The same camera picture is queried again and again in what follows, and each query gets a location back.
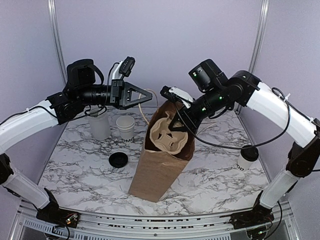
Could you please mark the aluminium frame post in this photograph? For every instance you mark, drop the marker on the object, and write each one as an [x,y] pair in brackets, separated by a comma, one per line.
[260,33]
[57,39]

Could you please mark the black cup lid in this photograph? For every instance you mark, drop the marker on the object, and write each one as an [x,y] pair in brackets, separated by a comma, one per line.
[249,153]

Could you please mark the left aluminium frame post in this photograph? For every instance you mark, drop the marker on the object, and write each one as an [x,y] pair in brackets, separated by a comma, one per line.
[57,39]

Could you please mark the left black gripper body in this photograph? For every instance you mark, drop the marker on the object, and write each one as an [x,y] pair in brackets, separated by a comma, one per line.
[116,93]

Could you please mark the brown cardboard box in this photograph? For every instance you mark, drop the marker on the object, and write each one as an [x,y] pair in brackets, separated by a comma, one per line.
[157,170]

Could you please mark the white ribbed utensil container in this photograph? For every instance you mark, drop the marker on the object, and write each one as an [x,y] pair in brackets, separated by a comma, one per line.
[99,124]

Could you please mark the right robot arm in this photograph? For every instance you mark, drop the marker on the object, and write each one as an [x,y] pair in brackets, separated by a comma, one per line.
[247,90]

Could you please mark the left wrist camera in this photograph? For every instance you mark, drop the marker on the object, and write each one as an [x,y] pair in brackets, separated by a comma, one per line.
[123,69]

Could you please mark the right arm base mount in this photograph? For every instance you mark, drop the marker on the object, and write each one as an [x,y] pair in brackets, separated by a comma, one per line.
[256,216]

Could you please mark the brown pulp cup carrier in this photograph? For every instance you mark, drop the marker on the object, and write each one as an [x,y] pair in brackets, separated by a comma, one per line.
[166,140]

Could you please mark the right aluminium frame post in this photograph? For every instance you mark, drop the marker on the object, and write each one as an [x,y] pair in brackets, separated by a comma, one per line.
[260,33]

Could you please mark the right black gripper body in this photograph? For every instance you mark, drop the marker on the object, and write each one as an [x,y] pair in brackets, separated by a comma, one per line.
[194,121]

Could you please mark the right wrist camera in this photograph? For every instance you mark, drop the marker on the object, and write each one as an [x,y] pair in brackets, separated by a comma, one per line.
[174,94]

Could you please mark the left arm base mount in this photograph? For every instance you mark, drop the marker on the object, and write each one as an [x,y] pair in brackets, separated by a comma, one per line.
[52,213]

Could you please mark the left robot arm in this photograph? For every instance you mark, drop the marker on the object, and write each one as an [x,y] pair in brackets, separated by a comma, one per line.
[85,87]

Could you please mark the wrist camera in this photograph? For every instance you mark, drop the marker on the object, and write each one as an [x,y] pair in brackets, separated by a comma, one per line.
[174,94]
[123,69]

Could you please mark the single white paper cup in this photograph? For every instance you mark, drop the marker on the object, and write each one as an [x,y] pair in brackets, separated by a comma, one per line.
[243,164]

